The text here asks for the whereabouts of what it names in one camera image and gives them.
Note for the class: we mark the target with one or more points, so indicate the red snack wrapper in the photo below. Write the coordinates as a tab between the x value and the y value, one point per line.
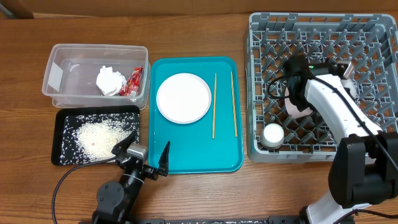
132	85

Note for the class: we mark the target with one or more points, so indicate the white round plate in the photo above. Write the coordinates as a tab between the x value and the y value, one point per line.
183	98

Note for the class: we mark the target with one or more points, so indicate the clear plastic bin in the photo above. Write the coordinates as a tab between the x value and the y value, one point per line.
72	69

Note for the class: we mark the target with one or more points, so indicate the wooden chopstick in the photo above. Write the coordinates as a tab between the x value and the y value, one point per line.
214	107
234	105

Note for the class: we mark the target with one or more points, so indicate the white napkin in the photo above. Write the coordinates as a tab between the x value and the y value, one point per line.
110	82

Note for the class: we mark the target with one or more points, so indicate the grey-rimmed white bowl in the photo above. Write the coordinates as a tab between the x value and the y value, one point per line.
350	88

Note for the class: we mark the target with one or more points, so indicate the white plastic cup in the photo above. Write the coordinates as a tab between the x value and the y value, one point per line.
272	136

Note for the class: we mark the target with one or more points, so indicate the grey dish rack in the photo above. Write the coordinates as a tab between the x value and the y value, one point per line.
369	41

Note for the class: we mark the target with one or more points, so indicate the pink bowl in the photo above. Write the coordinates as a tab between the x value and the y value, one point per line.
292	110

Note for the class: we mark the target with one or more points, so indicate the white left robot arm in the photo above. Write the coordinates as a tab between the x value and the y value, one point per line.
116	199

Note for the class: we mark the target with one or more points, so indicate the black tray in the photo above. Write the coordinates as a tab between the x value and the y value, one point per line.
62	114

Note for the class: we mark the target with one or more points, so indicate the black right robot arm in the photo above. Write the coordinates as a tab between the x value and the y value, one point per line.
364	170

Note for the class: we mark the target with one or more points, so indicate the teal serving tray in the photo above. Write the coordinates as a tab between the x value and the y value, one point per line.
192	149

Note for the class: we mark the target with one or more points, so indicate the spilled rice pile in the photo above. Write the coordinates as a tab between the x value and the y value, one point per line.
91	137

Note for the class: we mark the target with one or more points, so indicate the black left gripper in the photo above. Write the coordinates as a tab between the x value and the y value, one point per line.
163	167

